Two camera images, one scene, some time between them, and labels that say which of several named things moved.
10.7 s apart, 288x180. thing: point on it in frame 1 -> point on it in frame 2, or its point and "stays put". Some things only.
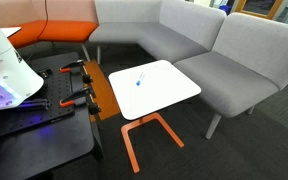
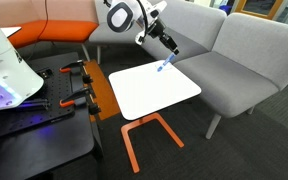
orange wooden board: (104, 97) stays put
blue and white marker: (140, 79) -> (168, 60)
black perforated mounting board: (44, 109) stays put
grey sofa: (250, 59) stays put
